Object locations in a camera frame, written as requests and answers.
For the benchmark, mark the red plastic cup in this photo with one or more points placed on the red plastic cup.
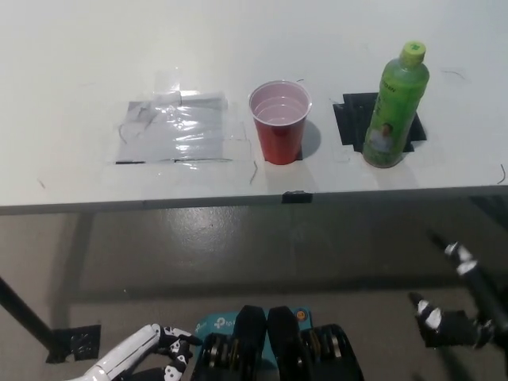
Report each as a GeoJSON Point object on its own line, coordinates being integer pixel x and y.
{"type": "Point", "coordinates": [279, 135]}

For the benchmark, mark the black tape patch on desk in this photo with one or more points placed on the black tape patch on desk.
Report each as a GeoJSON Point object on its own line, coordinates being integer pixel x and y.
{"type": "Point", "coordinates": [353, 119]}

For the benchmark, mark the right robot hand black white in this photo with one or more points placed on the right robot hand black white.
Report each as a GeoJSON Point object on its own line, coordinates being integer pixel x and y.
{"type": "Point", "coordinates": [468, 270]}

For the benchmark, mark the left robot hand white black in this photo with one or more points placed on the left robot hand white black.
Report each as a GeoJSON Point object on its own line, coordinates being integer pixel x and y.
{"type": "Point", "coordinates": [131, 349]}

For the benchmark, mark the black robot torso blocks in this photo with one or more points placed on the black robot torso blocks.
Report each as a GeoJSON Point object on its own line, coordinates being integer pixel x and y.
{"type": "Point", "coordinates": [283, 345]}

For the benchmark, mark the small black tape piece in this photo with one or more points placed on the small black tape piece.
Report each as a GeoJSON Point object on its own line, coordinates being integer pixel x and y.
{"type": "Point", "coordinates": [297, 197]}

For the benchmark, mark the teal router box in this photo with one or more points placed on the teal router box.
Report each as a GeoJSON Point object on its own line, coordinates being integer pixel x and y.
{"type": "Point", "coordinates": [216, 321]}

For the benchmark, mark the clear taped plastic sheet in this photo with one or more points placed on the clear taped plastic sheet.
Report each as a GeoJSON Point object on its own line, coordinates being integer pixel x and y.
{"type": "Point", "coordinates": [170, 131]}

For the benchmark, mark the black table leg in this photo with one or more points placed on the black table leg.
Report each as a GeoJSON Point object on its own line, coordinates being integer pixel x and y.
{"type": "Point", "coordinates": [24, 313]}

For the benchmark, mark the green tea bottle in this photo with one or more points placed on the green tea bottle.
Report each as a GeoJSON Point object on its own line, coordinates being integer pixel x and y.
{"type": "Point", "coordinates": [393, 111]}

